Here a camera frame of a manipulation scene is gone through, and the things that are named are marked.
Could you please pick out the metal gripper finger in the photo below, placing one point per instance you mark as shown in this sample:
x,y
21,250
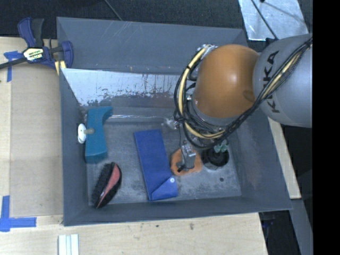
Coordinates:
x,y
186,150
191,160

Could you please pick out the orange flat object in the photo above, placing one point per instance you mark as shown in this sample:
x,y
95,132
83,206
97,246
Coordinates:
x,y
175,163

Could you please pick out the blue flat pouch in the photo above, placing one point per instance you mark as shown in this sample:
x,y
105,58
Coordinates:
x,y
155,163

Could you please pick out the black and red brush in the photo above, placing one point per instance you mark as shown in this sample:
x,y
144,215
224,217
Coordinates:
x,y
106,186

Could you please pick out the teal flat block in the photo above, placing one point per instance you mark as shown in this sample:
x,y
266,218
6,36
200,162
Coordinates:
x,y
96,134

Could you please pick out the white knob with beige stem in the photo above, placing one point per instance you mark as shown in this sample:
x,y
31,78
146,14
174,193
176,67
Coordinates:
x,y
81,133

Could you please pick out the grey metal bin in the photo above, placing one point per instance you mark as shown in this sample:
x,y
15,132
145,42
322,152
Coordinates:
x,y
127,44

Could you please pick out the black cylinder on white bracket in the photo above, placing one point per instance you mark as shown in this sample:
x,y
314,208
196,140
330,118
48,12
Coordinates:
x,y
215,158

